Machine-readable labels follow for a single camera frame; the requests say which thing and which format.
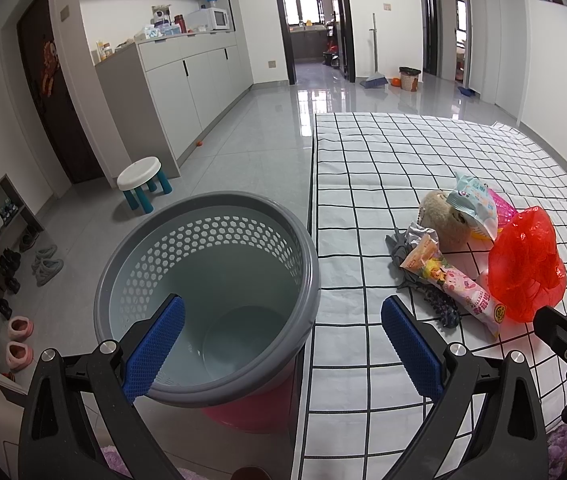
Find red plastic bag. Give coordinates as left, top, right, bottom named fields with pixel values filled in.
left=487, top=206, right=567, bottom=323

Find pink snack wrapper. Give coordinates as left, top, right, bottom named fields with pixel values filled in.
left=401, top=236, right=506, bottom=338

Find pink plastic shuttlecock basket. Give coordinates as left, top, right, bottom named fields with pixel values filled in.
left=472, top=188, right=518, bottom=240

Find light blue snack bag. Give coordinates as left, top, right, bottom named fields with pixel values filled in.
left=446, top=172, right=498, bottom=240

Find trash bin with black bag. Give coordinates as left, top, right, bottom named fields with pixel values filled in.
left=399, top=66, right=421, bottom=92

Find grey perforated laundry basket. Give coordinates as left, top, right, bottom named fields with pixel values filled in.
left=94, top=192, right=320, bottom=408

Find grey cloth rag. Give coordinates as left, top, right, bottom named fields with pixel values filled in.
left=385, top=230, right=427, bottom=289

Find grey sneakers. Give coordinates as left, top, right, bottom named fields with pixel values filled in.
left=32, top=245, right=64, bottom=287

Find pink stool under basket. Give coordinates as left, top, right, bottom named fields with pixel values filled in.
left=202, top=362, right=295, bottom=434

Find beige plush toy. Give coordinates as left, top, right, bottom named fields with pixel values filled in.
left=417, top=191, right=471, bottom=252

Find white stool with teal legs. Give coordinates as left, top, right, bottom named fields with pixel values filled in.
left=116, top=156, right=172, bottom=214

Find grey white cabinet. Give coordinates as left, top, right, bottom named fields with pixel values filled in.
left=96, top=32, right=252, bottom=178

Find blue dustpan with broom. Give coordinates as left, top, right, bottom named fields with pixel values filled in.
left=361, top=14, right=389, bottom=89

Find white microwave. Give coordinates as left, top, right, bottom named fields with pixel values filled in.
left=185, top=8, right=230, bottom=32

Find dark brown door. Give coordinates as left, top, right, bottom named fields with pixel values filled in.
left=17, top=0, right=104, bottom=184

